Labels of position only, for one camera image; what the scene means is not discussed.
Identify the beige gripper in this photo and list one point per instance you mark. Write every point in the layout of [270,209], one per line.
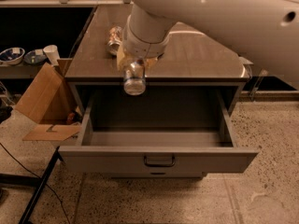
[144,49]

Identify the blue silver redbull can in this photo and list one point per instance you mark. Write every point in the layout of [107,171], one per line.
[134,78]

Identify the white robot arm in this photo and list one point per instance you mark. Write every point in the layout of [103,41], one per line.
[264,31]

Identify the open grey top drawer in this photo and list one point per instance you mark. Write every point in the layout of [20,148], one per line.
[167,132]

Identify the grey drawer cabinet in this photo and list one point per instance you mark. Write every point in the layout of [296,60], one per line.
[191,59]

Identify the white paper cup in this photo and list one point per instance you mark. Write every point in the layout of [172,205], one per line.
[52,53]

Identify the brown cardboard box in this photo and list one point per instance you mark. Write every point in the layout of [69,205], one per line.
[48,102]

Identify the blue patterned bowl right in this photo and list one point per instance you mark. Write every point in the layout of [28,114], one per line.
[35,57]

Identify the blue patterned bowl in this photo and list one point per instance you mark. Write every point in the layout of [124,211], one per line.
[12,56]
[35,57]

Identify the blue patterned bowl left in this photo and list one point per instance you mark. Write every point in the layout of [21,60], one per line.
[12,56]

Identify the black metal stand leg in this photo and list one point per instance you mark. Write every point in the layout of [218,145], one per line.
[38,183]

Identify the black drawer handle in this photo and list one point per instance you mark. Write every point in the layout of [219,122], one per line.
[159,162]

